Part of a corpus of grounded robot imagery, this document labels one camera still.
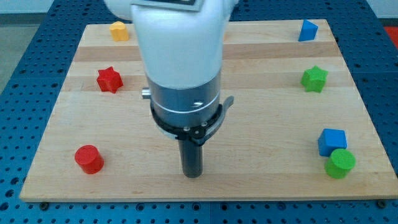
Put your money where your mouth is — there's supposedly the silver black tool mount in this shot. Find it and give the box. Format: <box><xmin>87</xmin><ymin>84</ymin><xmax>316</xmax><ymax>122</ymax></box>
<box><xmin>142</xmin><ymin>74</ymin><xmax>234</xmax><ymax>146</ymax></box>

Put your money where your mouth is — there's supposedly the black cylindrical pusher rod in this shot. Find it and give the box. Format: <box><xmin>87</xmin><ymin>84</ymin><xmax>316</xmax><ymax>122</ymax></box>
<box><xmin>178</xmin><ymin>140</ymin><xmax>203</xmax><ymax>178</ymax></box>

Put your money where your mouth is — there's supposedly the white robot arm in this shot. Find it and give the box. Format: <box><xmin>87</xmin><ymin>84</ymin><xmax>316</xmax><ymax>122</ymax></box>
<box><xmin>105</xmin><ymin>0</ymin><xmax>236</xmax><ymax>178</ymax></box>

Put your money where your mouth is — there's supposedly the blue cube block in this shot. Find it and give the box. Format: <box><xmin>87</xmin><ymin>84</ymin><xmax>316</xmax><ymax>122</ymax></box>
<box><xmin>318</xmin><ymin>128</ymin><xmax>348</xmax><ymax>157</ymax></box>

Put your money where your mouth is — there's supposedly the red star block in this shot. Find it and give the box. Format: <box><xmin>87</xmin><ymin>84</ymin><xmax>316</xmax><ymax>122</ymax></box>
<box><xmin>96</xmin><ymin>67</ymin><xmax>124</xmax><ymax>93</ymax></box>

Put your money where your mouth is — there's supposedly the red cylinder block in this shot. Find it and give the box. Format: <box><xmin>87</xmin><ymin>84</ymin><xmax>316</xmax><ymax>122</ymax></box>
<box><xmin>75</xmin><ymin>144</ymin><xmax>104</xmax><ymax>174</ymax></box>

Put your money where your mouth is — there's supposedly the wooden board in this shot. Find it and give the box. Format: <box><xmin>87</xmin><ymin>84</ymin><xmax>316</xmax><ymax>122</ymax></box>
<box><xmin>19</xmin><ymin>19</ymin><xmax>398</xmax><ymax>203</ymax></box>

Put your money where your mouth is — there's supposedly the green star block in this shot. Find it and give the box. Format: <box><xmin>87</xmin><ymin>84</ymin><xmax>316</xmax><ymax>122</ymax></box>
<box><xmin>300</xmin><ymin>65</ymin><xmax>328</xmax><ymax>93</ymax></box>

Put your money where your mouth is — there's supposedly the blue triangular prism block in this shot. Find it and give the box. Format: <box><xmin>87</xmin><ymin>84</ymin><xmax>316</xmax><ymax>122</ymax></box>
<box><xmin>298</xmin><ymin>19</ymin><xmax>318</xmax><ymax>42</ymax></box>

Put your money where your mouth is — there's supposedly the green cylinder block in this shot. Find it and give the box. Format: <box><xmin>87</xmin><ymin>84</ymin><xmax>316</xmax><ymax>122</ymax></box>
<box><xmin>324</xmin><ymin>149</ymin><xmax>356</xmax><ymax>179</ymax></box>

